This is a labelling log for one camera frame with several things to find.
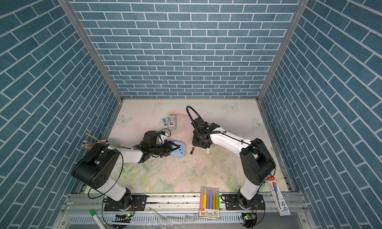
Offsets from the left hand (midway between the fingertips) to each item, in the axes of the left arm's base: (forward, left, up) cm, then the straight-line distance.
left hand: (181, 150), depth 87 cm
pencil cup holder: (-3, +47, +10) cm, 48 cm away
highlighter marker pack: (-27, -16, -4) cm, 31 cm away
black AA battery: (+2, -7, -4) cm, 8 cm away
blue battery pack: (+24, +13, -3) cm, 27 cm away
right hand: (+3, -9, +2) cm, 10 cm away
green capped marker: (-34, +36, -5) cm, 50 cm away
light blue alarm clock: (-1, 0, 0) cm, 1 cm away
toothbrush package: (-29, -51, -2) cm, 59 cm away
